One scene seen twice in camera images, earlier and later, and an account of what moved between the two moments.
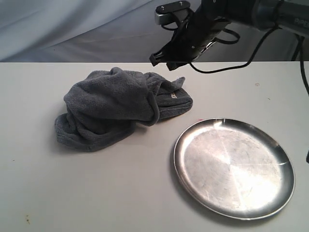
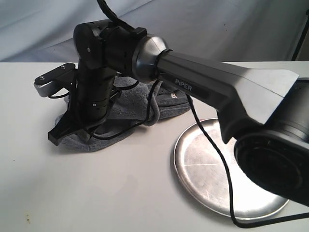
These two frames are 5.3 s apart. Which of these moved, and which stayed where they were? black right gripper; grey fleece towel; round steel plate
Moved: black right gripper
Stayed: grey fleece towel; round steel plate
